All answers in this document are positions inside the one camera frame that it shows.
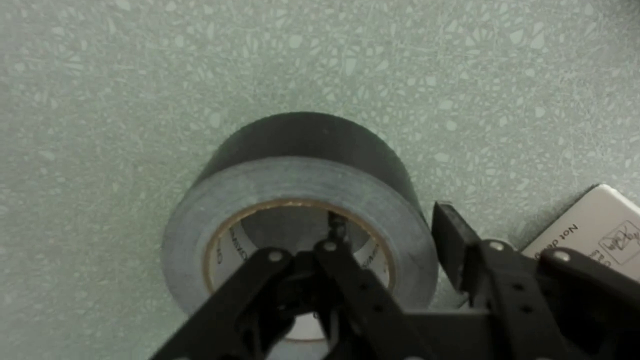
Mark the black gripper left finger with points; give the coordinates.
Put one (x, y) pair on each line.
(346, 287)

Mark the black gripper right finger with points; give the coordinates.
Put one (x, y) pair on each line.
(520, 293)

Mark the black masking tape roll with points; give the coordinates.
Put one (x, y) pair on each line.
(293, 181)

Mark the small white cardboard box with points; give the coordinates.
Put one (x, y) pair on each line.
(593, 231)

